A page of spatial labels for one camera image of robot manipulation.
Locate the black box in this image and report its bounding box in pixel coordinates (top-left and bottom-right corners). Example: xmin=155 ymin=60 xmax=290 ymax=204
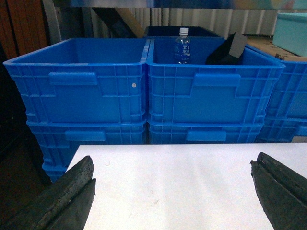
xmin=205 ymin=32 xmax=248 ymax=65

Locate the blue crate with bottle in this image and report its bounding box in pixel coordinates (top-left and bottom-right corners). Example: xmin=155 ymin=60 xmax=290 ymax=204
xmin=147 ymin=37 xmax=284 ymax=125

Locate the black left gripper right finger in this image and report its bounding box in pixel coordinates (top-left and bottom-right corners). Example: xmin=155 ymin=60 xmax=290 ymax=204
xmin=250 ymin=152 xmax=307 ymax=230

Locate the blue crate lower left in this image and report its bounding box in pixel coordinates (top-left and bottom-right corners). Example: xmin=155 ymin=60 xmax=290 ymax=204
xmin=26 ymin=121 xmax=147 ymax=168

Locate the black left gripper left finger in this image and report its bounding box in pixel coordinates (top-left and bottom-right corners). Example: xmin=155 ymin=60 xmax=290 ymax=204
xmin=0 ymin=156 xmax=96 ymax=230

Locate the blue crate lower right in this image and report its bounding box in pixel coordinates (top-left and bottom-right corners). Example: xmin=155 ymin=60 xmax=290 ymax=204
xmin=255 ymin=116 xmax=307 ymax=143

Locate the blue crate upper right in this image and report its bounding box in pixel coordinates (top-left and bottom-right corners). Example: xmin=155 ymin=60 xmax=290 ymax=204
xmin=247 ymin=44 xmax=307 ymax=119

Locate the clear water bottle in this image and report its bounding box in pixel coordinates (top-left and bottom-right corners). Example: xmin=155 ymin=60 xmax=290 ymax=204
xmin=174 ymin=27 xmax=191 ymax=64

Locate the blue crate upper left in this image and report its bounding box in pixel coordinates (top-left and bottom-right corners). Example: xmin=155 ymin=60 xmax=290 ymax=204
xmin=3 ymin=38 xmax=150 ymax=124

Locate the cardboard sheet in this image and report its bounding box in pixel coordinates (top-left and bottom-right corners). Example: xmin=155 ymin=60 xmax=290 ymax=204
xmin=247 ymin=37 xmax=300 ymax=60

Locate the blue crate lower middle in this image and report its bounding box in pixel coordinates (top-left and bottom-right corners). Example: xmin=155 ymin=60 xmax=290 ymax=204
xmin=148 ymin=121 xmax=263 ymax=144

